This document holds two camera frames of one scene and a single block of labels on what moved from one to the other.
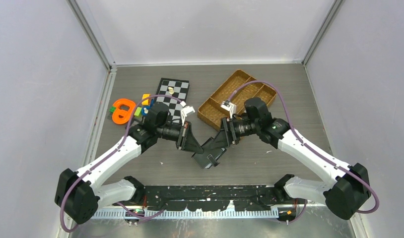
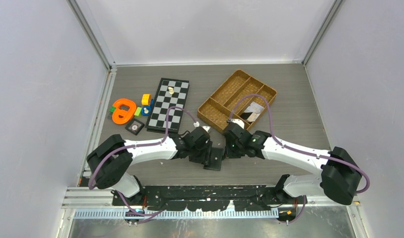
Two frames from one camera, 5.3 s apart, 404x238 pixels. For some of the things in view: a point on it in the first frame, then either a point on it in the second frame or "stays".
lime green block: (138, 111) stays
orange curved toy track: (127, 115) stays
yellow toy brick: (146, 102) stays
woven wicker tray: (212, 113) stays
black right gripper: (227, 135) to (230, 154)
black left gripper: (186, 141) to (205, 157)
